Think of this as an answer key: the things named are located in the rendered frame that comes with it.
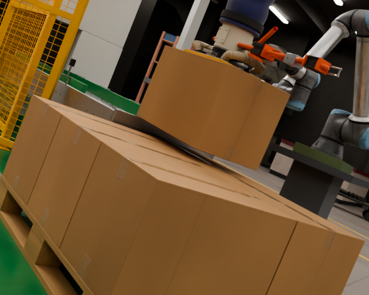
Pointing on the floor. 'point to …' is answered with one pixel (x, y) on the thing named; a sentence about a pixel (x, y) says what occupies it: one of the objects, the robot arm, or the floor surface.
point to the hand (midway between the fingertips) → (267, 52)
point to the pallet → (35, 243)
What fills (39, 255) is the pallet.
